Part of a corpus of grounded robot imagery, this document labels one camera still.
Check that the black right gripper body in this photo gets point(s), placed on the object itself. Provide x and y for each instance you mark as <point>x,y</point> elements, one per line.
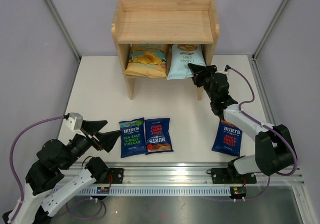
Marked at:
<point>200,78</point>

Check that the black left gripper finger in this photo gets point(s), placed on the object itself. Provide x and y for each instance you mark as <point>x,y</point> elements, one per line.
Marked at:
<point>106,141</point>
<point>90,128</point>

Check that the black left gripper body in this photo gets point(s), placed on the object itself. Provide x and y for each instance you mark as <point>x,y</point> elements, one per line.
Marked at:
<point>81,144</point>

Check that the light blue cassava chips bag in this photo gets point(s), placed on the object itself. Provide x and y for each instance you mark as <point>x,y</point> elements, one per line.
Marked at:
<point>182,55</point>

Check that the blue Burts sea salt bag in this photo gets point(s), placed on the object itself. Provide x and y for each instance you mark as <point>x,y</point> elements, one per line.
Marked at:
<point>132,137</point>

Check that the tan kettle cooked chips bag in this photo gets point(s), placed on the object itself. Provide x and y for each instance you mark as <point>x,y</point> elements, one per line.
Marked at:
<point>147,60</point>

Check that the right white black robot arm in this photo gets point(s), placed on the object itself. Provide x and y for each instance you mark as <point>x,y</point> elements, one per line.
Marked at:
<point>274,149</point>

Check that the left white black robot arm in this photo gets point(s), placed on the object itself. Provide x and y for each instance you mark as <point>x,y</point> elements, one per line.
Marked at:
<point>37,205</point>

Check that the wooden two-tier shelf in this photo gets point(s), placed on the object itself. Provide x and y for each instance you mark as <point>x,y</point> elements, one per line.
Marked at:
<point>165,21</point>

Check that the blue Burts chilli bag centre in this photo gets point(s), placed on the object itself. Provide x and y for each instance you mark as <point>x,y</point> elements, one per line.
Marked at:
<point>157,136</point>

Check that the blue burts chilli bag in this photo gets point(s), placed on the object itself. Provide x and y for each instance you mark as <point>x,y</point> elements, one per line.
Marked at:
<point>228,139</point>
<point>157,136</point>

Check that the blue Burts chilli bag right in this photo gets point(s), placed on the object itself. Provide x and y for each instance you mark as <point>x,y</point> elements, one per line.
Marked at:
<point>228,139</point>

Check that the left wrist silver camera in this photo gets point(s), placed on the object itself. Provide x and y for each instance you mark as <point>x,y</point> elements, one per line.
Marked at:
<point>74,122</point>

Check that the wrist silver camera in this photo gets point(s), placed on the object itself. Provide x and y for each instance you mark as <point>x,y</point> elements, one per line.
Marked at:
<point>74,122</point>
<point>227,68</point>

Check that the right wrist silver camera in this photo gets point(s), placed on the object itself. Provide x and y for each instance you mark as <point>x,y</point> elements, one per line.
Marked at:
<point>227,68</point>

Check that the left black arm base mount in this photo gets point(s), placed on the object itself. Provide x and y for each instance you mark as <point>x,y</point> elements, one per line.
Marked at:
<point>114,175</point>

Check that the aluminium rail frame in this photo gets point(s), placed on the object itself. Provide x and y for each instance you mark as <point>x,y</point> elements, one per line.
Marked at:
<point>178,174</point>

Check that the white slotted cable duct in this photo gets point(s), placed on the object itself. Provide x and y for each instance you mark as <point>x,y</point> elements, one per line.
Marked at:
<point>153,191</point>

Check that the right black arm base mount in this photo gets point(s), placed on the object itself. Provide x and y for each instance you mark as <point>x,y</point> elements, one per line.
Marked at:
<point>221,176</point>

